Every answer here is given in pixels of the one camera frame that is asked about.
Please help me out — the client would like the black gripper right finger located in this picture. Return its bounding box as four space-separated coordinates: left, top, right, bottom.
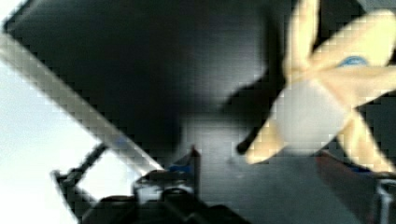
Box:
315 151 396 224

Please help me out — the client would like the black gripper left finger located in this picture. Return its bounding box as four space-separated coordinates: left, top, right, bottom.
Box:
80 148 249 224

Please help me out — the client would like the yellow plush peeled banana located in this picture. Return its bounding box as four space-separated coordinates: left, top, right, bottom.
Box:
246 0 395 173

